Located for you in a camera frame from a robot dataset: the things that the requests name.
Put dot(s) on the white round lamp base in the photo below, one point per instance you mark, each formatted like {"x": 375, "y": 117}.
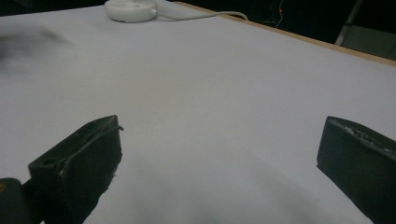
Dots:
{"x": 130, "y": 10}

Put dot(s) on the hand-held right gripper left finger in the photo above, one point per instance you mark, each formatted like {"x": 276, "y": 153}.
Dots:
{"x": 84, "y": 161}

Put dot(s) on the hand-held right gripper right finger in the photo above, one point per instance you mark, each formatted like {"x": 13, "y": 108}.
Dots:
{"x": 358, "y": 165}

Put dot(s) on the grey metal stand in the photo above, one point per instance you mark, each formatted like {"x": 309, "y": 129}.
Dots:
{"x": 367, "y": 37}

